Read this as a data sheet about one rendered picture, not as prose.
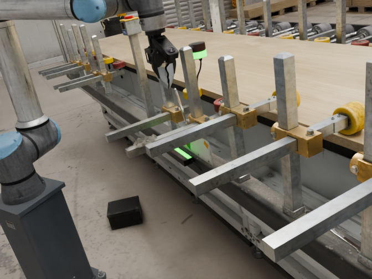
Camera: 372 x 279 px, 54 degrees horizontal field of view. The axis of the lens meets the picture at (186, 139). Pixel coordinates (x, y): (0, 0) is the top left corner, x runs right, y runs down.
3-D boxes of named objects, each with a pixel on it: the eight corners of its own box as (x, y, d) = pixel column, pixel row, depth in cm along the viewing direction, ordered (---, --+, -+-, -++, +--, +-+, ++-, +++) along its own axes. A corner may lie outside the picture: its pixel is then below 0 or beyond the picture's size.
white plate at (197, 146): (211, 166, 137) (207, 142, 133) (179, 144, 159) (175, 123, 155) (212, 165, 138) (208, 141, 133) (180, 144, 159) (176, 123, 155)
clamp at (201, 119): (205, 136, 133) (203, 123, 131) (187, 126, 144) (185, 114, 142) (218, 131, 135) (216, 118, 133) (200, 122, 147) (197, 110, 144)
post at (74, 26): (89, 86, 291) (71, 24, 271) (88, 85, 294) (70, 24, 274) (94, 84, 292) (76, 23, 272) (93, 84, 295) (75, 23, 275)
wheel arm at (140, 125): (109, 144, 147) (106, 135, 145) (106, 142, 150) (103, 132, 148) (201, 110, 163) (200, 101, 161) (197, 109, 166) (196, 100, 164)
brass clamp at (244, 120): (243, 130, 108) (241, 115, 106) (217, 119, 119) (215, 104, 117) (259, 124, 110) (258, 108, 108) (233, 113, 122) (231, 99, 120)
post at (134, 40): (150, 124, 186) (129, 35, 168) (146, 122, 190) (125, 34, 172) (158, 122, 188) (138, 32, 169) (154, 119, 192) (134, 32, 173)
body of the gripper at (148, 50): (165, 59, 138) (158, 26, 133) (175, 62, 130) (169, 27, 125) (146, 64, 135) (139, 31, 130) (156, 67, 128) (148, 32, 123)
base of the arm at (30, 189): (19, 208, 154) (10, 189, 150) (-6, 200, 164) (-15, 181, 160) (55, 184, 168) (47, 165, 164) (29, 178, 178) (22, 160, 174)
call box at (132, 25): (128, 37, 166) (124, 20, 163) (123, 36, 172) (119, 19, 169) (142, 34, 169) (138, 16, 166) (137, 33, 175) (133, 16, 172)
